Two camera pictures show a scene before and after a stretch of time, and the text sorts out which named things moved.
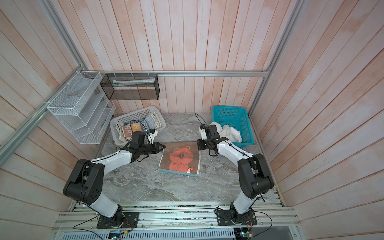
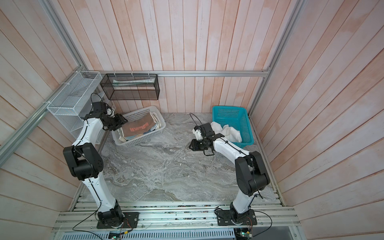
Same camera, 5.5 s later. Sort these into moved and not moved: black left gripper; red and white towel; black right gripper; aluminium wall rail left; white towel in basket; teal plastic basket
Moved: black left gripper; red and white towel
Not moved: white towel in basket; teal plastic basket; black right gripper; aluminium wall rail left
